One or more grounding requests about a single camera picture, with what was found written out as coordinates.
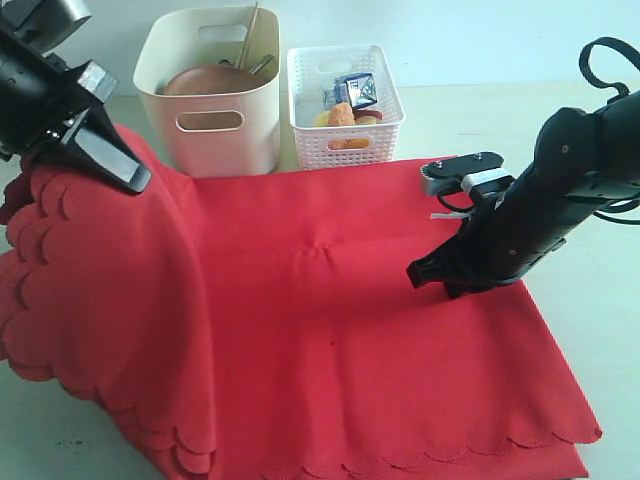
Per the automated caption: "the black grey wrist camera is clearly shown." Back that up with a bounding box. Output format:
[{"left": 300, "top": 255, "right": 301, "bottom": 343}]
[{"left": 419, "top": 151, "right": 514, "bottom": 197}]

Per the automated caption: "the red scalloped tablecloth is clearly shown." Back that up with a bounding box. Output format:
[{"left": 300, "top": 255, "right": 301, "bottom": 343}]
[{"left": 1, "top": 129, "right": 601, "bottom": 479}]

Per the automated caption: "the metal butter knife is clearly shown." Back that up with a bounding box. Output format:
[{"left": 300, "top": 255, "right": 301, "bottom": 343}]
[{"left": 248, "top": 54, "right": 275, "bottom": 77}]

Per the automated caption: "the cream plastic storage bin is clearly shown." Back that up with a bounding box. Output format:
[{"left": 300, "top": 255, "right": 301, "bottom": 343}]
[{"left": 133, "top": 6, "right": 280, "bottom": 178}]

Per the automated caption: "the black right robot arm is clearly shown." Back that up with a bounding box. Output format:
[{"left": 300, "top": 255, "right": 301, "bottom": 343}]
[{"left": 407, "top": 94, "right": 639, "bottom": 298}]

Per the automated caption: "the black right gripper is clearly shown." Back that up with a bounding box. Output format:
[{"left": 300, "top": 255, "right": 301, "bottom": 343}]
[{"left": 406, "top": 189, "right": 568, "bottom": 299}]

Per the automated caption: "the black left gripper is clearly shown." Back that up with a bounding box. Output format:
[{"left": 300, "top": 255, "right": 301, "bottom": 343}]
[{"left": 1, "top": 24, "right": 152, "bottom": 195}]

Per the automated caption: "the yellow lemon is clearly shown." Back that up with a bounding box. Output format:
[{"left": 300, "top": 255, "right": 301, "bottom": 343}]
[{"left": 313, "top": 111, "right": 330, "bottom": 128}]

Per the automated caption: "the blue white milk carton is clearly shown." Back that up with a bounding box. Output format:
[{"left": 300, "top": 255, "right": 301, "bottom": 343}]
[{"left": 323, "top": 72, "right": 378, "bottom": 110}]

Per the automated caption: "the white perforated plastic basket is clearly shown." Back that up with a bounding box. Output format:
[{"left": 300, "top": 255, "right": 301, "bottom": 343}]
[{"left": 286, "top": 45, "right": 405, "bottom": 170}]

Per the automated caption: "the red sausage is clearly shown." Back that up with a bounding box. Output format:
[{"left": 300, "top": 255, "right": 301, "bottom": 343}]
[{"left": 354, "top": 109, "right": 383, "bottom": 123}]

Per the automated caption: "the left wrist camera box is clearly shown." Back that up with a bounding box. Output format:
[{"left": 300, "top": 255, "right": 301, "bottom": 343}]
[{"left": 1, "top": 0, "right": 92, "bottom": 53}]

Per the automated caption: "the yellow cheese wedge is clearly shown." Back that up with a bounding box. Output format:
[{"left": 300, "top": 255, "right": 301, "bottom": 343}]
[{"left": 344, "top": 138, "right": 370, "bottom": 149}]

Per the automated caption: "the fried chicken nugget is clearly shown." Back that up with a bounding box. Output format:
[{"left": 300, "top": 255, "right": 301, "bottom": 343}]
[{"left": 327, "top": 102, "right": 356, "bottom": 150}]

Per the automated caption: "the brown round plate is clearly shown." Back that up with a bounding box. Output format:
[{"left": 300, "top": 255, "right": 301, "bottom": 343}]
[{"left": 163, "top": 64, "right": 267, "bottom": 131}]

